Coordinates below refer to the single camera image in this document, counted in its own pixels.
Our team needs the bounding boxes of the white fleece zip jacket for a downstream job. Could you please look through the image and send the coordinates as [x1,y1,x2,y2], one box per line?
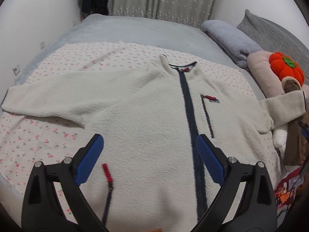
[2,56,306,231]

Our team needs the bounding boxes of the white quilted garment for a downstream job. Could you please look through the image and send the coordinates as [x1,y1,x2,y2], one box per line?
[272,124,288,157]

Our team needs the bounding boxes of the brown folded garment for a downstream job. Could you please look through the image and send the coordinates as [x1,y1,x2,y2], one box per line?
[282,77,308,165]

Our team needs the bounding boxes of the orange pumpkin plush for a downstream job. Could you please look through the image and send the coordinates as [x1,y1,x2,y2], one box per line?
[269,52,305,87]

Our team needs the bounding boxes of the cherry print bed cloth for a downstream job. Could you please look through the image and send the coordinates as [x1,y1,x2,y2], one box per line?
[0,41,283,221]

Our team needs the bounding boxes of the red patterned box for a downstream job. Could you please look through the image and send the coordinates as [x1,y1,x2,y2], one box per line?
[274,166,304,211]

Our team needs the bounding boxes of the pink pillow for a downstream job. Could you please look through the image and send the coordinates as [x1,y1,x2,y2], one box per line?
[247,51,308,98]

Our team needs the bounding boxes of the grey quilted pillow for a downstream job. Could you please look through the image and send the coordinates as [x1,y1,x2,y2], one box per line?
[237,9,308,84]

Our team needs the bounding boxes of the folded blue-grey blanket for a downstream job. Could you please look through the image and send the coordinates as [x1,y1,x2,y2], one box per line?
[201,20,262,70]

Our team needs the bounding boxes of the grey bed with sheet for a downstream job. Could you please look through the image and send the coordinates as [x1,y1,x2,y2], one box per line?
[0,13,269,199]

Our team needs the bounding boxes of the wall power socket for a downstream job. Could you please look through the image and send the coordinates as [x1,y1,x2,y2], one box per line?
[13,64,20,76]

